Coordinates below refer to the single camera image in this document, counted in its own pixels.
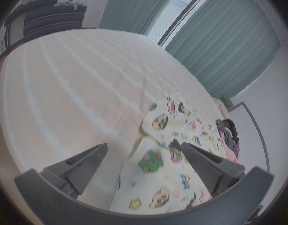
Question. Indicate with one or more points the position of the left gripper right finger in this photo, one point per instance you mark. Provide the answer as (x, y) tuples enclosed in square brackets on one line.
[(204, 167)]

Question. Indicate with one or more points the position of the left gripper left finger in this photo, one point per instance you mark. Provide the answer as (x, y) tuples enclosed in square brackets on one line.
[(85, 165)]

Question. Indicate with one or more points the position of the white printed pyjama top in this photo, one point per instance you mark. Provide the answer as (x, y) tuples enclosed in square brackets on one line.
[(162, 179)]

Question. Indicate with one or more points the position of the pile of clothes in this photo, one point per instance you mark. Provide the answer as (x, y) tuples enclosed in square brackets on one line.
[(229, 139)]

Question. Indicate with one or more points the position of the bed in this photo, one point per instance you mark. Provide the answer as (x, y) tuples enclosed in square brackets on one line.
[(76, 78)]

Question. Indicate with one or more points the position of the pink pillow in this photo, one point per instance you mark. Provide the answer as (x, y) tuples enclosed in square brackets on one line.
[(222, 105)]

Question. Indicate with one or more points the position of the grey bedside table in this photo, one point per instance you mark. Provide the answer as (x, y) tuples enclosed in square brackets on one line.
[(228, 101)]

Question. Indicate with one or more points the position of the blue-green curtain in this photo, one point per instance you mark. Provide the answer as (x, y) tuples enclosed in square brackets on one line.
[(134, 8), (228, 43)]

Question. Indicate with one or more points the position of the black chest of drawers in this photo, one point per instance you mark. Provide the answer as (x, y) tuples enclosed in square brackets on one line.
[(52, 20)]

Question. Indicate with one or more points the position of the window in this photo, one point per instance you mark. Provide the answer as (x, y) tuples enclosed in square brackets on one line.
[(176, 13)]

